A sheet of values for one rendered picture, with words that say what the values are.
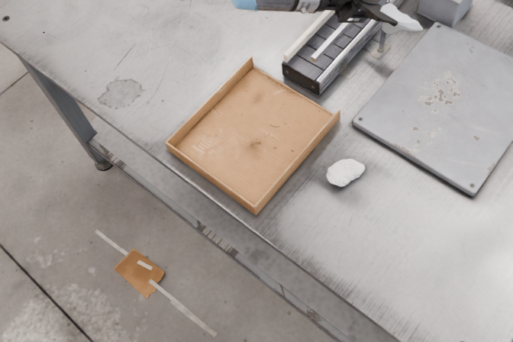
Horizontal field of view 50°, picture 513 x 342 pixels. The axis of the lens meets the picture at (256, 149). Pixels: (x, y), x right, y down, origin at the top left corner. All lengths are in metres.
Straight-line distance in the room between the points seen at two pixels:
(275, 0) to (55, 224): 1.52
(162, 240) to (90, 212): 0.32
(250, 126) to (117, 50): 0.43
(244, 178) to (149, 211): 1.00
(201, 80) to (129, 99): 0.18
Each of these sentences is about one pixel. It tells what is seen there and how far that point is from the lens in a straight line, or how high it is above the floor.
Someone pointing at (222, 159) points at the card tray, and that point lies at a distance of 1.23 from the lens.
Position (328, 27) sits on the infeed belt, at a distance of 1.37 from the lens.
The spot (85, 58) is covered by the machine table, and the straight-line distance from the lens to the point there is 1.50.
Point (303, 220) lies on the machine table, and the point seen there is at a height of 0.83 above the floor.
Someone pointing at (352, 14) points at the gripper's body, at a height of 1.12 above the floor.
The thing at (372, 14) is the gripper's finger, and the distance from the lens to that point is 1.04.
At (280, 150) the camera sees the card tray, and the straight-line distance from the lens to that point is 1.22.
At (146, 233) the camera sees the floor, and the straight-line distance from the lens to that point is 2.12.
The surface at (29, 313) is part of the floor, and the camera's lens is 2.18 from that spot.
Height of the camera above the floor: 1.90
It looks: 60 degrees down
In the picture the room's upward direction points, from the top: 10 degrees counter-clockwise
